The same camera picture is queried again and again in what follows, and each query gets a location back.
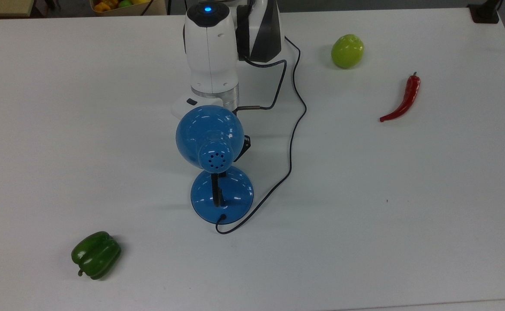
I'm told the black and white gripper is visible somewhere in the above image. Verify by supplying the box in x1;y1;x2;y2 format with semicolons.
171;92;252;163

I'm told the blue desk lamp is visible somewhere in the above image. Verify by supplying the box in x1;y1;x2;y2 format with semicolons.
175;105;254;225

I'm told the green apple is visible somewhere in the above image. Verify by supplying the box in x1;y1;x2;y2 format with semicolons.
331;34;364;69

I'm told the red chili pepper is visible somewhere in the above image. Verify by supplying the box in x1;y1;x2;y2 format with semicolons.
379;72;421;123

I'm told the cardboard box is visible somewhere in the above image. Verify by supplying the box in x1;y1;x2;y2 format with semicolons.
90;0;167;17

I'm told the green bell pepper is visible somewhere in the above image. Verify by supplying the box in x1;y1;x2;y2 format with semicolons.
71;231;122;280

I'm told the black table clamp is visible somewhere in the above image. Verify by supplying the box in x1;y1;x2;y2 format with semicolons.
468;0;503;24

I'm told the light wooden board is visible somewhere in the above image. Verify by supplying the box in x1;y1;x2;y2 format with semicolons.
0;0;35;17

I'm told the black lamp power cable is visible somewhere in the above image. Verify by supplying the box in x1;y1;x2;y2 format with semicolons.
216;37;308;235

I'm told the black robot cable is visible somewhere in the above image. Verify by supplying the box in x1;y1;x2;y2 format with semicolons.
234;55;288;111

